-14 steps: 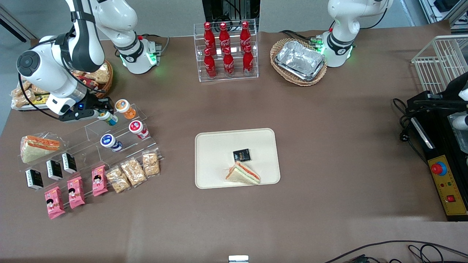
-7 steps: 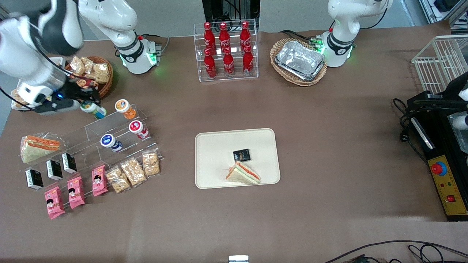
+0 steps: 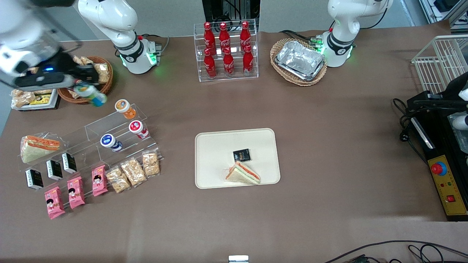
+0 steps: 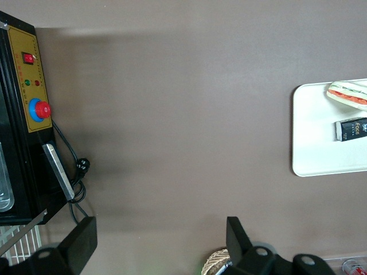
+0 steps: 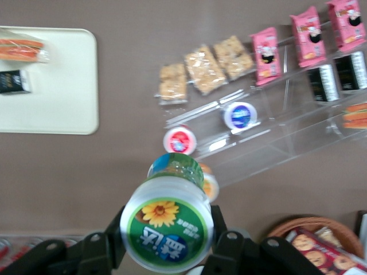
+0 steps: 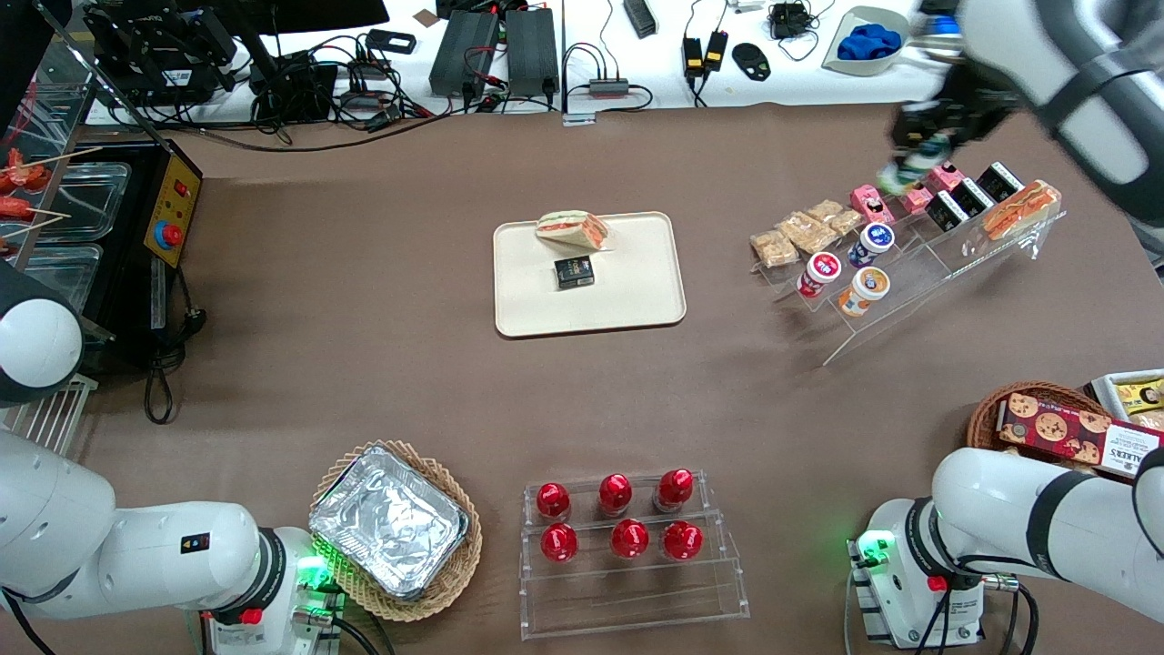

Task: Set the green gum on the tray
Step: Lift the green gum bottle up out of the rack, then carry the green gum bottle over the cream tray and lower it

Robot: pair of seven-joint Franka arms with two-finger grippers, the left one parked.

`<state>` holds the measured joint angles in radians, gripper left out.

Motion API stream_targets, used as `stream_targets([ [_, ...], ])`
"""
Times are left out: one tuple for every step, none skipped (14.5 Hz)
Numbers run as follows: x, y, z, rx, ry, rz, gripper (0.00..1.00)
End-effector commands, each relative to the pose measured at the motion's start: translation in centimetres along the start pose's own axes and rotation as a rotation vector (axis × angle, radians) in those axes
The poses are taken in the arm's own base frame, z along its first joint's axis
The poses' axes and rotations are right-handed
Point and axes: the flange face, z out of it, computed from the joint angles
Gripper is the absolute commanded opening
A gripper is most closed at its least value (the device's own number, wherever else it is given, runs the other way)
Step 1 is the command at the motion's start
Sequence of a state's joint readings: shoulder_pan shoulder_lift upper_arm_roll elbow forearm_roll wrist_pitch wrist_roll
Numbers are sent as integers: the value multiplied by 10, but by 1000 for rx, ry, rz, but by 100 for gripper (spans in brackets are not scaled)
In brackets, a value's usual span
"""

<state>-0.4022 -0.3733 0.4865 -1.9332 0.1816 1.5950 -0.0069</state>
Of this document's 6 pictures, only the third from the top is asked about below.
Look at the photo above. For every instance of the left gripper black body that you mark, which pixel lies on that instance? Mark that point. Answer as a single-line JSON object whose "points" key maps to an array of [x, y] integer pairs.
{"points": [[454, 88]]}

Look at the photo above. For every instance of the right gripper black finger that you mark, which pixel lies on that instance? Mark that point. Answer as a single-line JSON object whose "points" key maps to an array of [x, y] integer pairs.
{"points": [[87, 73], [84, 82]]}

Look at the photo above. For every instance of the green gum bottle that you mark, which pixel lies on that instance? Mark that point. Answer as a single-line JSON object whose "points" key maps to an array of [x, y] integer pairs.
{"points": [[93, 96]]}

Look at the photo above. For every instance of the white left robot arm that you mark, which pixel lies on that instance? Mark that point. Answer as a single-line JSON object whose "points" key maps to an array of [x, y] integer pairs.
{"points": [[343, 22]]}

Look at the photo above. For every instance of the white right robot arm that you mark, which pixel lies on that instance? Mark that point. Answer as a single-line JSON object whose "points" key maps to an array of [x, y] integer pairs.
{"points": [[109, 18]]}

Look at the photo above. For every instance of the black flat tray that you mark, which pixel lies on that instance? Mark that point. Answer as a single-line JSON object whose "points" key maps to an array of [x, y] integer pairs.
{"points": [[55, 101]]}

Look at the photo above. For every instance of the orange gum bottle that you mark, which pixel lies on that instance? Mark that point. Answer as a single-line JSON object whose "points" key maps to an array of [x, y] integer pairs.
{"points": [[123, 107]]}

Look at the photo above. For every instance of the blue gum bottle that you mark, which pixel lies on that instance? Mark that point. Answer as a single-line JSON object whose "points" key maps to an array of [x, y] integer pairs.
{"points": [[110, 142]]}

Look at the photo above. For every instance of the red gum bottle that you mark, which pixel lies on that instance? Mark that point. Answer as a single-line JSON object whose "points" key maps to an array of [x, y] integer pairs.
{"points": [[138, 128]]}

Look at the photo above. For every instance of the silver foil tray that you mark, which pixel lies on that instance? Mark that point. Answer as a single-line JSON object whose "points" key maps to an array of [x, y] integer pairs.
{"points": [[299, 58]]}

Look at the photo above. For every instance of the cream plastic tray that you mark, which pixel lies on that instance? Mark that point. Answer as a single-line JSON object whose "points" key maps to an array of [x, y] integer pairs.
{"points": [[215, 168]]}

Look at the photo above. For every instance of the rice crispy snack pack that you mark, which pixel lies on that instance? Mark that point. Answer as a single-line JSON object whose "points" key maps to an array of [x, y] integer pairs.
{"points": [[150, 164], [133, 171], [118, 179], [22, 98], [83, 60], [101, 73]]}

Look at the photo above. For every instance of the dark brown wicker basket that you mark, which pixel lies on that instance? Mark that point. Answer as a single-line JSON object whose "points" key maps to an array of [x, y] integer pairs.
{"points": [[106, 86]]}

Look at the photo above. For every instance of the yellow snack pack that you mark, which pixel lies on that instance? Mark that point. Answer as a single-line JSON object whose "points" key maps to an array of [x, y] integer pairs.
{"points": [[41, 99]]}

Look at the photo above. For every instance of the black yellow control box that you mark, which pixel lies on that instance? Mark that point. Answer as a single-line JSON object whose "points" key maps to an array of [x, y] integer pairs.
{"points": [[437, 126]]}

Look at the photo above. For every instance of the clear acrylic stepped stand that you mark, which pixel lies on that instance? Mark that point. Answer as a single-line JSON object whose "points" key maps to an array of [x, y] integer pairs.
{"points": [[91, 131]]}

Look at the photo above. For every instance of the red emergency stop button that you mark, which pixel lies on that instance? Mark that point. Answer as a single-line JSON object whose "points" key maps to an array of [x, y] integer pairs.
{"points": [[438, 168]]}

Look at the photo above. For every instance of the black rice ball pack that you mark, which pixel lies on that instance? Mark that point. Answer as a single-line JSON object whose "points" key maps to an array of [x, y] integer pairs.
{"points": [[34, 179], [68, 162], [54, 170]]}

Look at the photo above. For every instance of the wrapped triangle sandwich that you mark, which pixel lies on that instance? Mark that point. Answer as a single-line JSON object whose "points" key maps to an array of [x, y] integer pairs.
{"points": [[243, 174], [36, 151]]}

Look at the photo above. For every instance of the pink cartoon snack pack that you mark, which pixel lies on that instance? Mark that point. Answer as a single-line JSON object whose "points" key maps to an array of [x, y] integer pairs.
{"points": [[54, 202], [98, 180], [76, 192]]}

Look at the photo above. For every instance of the clear acrylic bottle rack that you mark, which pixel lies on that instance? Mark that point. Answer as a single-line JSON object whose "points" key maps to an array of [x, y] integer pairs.
{"points": [[199, 40]]}

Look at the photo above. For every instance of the red cola bottle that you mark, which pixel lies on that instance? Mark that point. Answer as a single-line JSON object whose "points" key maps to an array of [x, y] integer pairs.
{"points": [[223, 36], [245, 34], [210, 65], [229, 64], [248, 62], [208, 36]]}

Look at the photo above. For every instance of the black equipment cabinet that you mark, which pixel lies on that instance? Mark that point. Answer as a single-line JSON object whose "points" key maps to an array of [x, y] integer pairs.
{"points": [[215, 9]]}

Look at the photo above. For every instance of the light wicker basket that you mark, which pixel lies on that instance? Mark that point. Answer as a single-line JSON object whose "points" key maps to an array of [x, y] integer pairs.
{"points": [[309, 82]]}

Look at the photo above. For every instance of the black square snack pack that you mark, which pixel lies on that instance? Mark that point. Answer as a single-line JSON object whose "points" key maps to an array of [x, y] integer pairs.
{"points": [[241, 155]]}

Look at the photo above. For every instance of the small white box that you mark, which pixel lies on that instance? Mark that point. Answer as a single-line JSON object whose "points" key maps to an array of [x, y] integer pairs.
{"points": [[238, 259]]}

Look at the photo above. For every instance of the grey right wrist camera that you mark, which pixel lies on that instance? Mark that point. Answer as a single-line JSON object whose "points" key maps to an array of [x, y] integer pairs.
{"points": [[40, 81]]}

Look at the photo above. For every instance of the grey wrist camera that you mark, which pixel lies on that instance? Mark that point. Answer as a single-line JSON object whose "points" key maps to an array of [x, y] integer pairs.
{"points": [[40, 81], [461, 122]]}

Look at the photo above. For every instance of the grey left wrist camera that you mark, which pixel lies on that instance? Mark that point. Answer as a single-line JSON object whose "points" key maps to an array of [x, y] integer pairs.
{"points": [[461, 122]]}

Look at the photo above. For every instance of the grey metal frame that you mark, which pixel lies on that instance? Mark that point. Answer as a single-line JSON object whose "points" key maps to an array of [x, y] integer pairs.
{"points": [[459, 16]]}

